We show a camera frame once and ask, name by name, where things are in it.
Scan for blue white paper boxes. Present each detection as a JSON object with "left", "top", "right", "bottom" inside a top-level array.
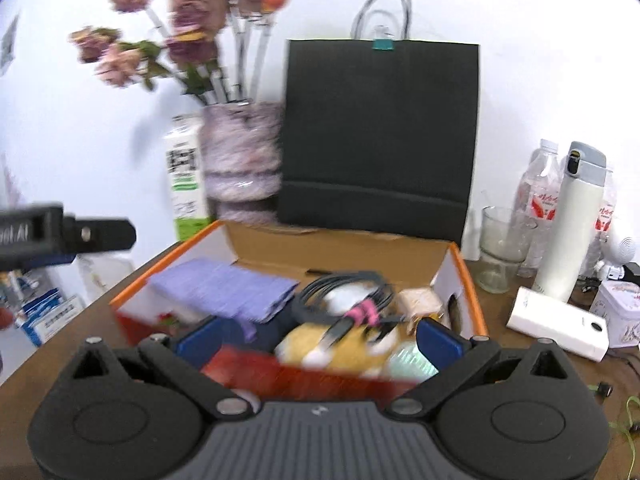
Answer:
[{"left": 16, "top": 288, "right": 86, "bottom": 347}]

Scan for beige small packet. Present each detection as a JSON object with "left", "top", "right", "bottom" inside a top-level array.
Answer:
[{"left": 396, "top": 287, "right": 445, "bottom": 335}]

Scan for white power bank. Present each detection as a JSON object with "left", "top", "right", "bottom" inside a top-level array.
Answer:
[{"left": 506, "top": 287, "right": 610, "bottom": 362}]

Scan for yellow plush toy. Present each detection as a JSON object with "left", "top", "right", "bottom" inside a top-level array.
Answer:
[{"left": 274, "top": 323, "right": 400, "bottom": 377}]

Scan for purple knitted pouch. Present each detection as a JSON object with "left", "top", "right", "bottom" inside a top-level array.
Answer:
[{"left": 148, "top": 258, "right": 298, "bottom": 323}]

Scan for clear glass cup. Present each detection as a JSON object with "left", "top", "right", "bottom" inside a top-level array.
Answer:
[{"left": 475, "top": 206, "right": 538, "bottom": 294}]

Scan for white thermos bottle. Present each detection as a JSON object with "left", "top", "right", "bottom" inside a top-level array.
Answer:
[{"left": 533, "top": 141, "right": 608, "bottom": 302}]

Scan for fresh milk carton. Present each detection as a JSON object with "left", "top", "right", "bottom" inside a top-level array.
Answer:
[{"left": 164, "top": 114, "right": 212, "bottom": 242}]

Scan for white tin box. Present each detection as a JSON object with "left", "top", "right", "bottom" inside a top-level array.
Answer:
[{"left": 589, "top": 281, "right": 640, "bottom": 348}]

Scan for plastic water bottle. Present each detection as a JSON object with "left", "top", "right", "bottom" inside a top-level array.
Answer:
[
  {"left": 579, "top": 169, "right": 616, "bottom": 278},
  {"left": 514, "top": 139, "right": 563, "bottom": 278}
]

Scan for purple textured vase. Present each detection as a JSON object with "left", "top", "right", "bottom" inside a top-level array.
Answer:
[{"left": 200, "top": 102, "right": 283, "bottom": 224}]

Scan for black paper bag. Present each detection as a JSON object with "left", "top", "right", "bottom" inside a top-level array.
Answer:
[{"left": 277, "top": 39, "right": 480, "bottom": 243}]

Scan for dried rose bouquet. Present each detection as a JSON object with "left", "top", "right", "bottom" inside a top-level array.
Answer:
[{"left": 70, "top": 0, "right": 288, "bottom": 105}]

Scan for teal binder clip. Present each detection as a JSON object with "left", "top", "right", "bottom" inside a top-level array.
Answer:
[{"left": 372, "top": 37, "right": 394, "bottom": 52}]

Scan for black coiled cable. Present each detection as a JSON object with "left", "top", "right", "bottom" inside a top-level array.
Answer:
[{"left": 290, "top": 270, "right": 396, "bottom": 331}]

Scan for green earphone cable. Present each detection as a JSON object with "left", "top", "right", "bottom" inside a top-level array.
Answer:
[{"left": 587, "top": 381, "right": 640, "bottom": 480}]

